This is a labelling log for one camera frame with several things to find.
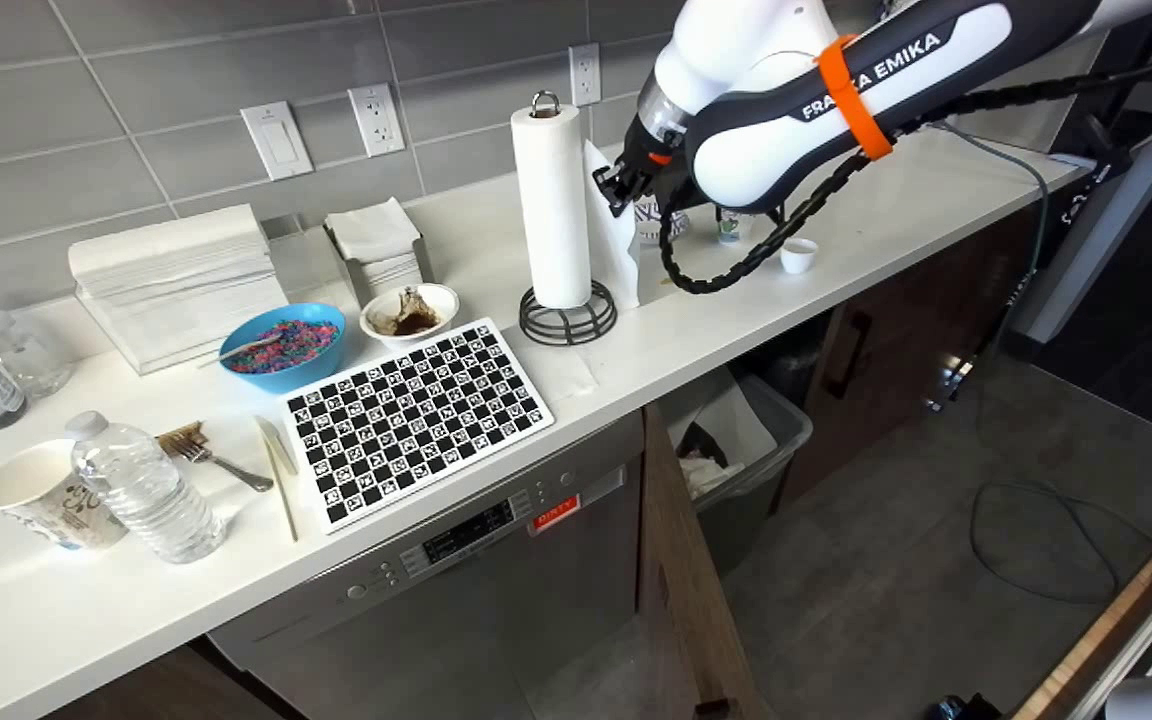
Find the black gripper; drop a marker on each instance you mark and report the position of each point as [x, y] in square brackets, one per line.
[639, 165]

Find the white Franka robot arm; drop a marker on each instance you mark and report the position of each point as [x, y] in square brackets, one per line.
[802, 94]

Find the white paper towel roll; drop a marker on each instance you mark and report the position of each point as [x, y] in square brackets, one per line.
[553, 205]

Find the paper towel roll on stand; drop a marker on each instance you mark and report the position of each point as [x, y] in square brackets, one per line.
[569, 320]

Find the white bowl with brown food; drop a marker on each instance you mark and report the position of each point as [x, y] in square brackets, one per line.
[410, 318]

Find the small white napkin stack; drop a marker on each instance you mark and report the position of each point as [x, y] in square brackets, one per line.
[374, 245]

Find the grey trash bin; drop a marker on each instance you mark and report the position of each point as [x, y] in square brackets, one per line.
[736, 455]

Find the black white checkered mat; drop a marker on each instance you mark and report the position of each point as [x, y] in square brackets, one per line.
[416, 421]

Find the blue bowl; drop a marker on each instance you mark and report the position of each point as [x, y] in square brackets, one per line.
[286, 347]

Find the open cabinet door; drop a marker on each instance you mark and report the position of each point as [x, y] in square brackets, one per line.
[691, 572]

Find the stainless dishwasher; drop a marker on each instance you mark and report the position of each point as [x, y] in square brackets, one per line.
[468, 572]

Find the wooden chopstick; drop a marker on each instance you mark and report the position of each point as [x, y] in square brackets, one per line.
[280, 481]

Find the large white napkin stack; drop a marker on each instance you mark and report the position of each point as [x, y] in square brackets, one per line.
[177, 287]

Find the metal spoon with food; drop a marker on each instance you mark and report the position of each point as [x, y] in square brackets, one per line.
[208, 455]

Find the clear plastic water bottle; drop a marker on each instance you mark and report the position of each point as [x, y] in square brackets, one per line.
[142, 485]

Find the clear plastic container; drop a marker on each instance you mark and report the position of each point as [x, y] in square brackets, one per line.
[38, 347]

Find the wooden table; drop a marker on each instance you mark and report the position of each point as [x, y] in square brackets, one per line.
[1122, 643]

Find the patterned paper cup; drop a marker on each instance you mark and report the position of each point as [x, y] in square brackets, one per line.
[43, 500]

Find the white wall outlet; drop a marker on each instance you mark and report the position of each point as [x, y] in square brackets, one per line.
[586, 72]
[376, 122]

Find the white switch plate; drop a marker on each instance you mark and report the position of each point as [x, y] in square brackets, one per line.
[277, 143]

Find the dark robot stand frame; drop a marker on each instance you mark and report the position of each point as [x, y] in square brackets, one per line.
[1122, 173]

